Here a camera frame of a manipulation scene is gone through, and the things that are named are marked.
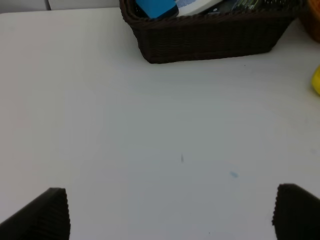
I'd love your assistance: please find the yellow lemon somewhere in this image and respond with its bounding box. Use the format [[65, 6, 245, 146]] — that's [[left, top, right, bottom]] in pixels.
[[311, 66, 320, 95]]

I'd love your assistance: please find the white tube blue cap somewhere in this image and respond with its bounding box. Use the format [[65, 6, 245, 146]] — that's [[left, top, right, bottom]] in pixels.
[[175, 0, 222, 17]]

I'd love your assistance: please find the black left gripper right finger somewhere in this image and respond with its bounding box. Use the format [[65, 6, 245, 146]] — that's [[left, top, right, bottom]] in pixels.
[[272, 183, 320, 240]]

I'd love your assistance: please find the black felt whiteboard eraser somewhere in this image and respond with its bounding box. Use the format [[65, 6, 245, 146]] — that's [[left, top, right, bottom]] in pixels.
[[135, 0, 179, 19]]

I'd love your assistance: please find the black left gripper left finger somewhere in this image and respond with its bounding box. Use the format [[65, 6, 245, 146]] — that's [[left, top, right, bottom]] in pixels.
[[0, 187, 71, 240]]

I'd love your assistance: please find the dark brown wicker basket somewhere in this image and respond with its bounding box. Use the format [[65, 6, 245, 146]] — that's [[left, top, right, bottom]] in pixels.
[[119, 0, 307, 64]]

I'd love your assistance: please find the orange wicker basket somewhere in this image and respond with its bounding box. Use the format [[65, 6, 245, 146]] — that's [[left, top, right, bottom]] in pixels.
[[299, 0, 320, 43]]

